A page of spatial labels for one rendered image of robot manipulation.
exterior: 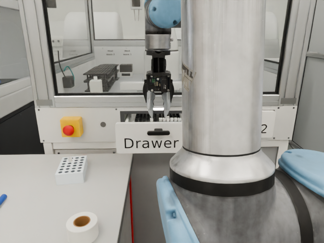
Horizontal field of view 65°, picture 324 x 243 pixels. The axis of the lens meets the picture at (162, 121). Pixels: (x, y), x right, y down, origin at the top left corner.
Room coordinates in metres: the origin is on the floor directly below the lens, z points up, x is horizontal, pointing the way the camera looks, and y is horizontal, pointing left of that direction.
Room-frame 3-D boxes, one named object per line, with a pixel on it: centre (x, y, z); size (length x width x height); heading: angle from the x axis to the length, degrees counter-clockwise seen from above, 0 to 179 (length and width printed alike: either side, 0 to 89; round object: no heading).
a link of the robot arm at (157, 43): (0.78, 0.01, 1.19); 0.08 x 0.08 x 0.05
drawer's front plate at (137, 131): (0.82, 0.01, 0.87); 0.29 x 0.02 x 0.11; 92
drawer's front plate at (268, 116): (0.96, -0.30, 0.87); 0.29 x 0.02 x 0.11; 92
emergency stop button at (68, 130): (0.89, 0.34, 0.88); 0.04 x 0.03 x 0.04; 92
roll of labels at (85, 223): (0.49, 0.19, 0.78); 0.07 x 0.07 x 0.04
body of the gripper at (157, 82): (0.77, 0.01, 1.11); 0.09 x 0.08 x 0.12; 2
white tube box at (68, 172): (0.77, 0.30, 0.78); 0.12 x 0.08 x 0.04; 10
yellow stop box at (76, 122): (0.92, 0.35, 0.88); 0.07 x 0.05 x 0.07; 92
